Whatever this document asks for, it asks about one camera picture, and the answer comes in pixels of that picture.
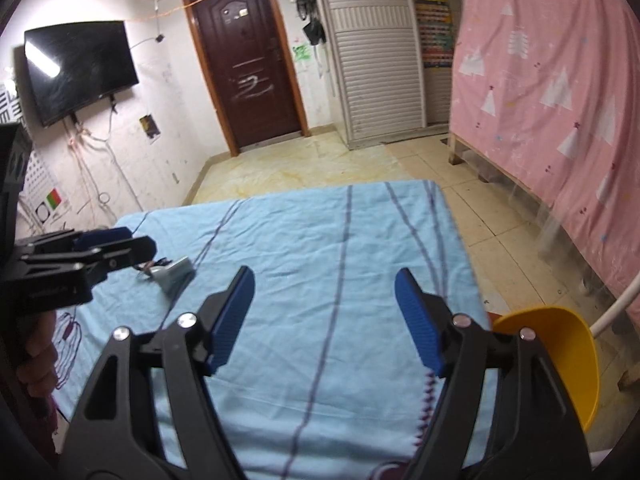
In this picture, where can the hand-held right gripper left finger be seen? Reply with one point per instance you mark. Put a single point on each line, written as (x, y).
(232, 320)

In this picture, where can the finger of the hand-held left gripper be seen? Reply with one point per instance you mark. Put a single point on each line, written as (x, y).
(125, 255)
(105, 237)

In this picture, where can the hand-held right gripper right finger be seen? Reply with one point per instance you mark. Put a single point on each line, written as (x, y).
(420, 330)

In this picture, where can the yellow plastic basin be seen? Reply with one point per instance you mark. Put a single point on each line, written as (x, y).
(560, 350)

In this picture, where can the person's left hand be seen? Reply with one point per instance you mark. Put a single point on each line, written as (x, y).
(37, 355)

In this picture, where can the white patterned test chart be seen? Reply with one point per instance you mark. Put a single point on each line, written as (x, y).
(42, 180)

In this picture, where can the blue striped sheet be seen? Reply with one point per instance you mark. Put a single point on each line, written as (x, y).
(325, 240)

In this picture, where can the translucent mosquito net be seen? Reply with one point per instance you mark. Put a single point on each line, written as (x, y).
(550, 225)

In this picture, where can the black flat television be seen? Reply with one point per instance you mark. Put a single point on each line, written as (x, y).
(80, 70)

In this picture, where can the dark brown door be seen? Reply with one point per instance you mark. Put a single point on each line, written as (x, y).
(250, 60)

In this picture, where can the white louvred wardrobe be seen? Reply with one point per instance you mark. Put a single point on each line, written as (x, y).
(370, 60)

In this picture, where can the pink printed bed curtain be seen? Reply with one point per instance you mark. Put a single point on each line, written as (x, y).
(550, 85)

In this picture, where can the small black hanging bag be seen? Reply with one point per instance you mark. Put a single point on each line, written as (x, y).
(315, 32)

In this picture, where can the small wall picture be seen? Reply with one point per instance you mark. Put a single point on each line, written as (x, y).
(150, 127)

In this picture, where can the colourful chart wall poster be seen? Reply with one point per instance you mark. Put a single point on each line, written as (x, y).
(435, 35)

